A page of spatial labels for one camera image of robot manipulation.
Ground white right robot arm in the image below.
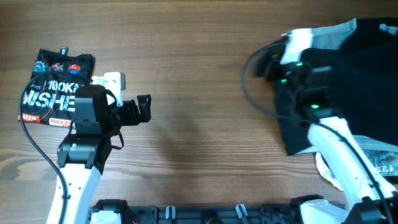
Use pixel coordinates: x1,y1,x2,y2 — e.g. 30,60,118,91
254,42,397,223

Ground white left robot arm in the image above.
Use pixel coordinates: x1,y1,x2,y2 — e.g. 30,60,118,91
47,85,152,223

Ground black t-shirt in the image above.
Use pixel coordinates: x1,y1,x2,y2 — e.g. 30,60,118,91
273,17,398,156

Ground white garment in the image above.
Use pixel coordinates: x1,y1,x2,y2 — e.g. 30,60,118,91
315,152,343,191

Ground light blue denim jeans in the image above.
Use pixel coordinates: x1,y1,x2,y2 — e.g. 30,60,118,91
354,135,397,177

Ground folded black printed jersey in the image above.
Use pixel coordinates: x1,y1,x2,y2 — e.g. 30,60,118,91
17,47,95,128

